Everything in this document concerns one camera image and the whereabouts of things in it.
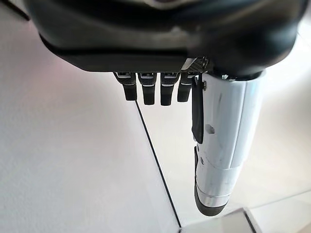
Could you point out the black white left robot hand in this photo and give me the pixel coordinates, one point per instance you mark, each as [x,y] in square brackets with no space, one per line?
[145,36]

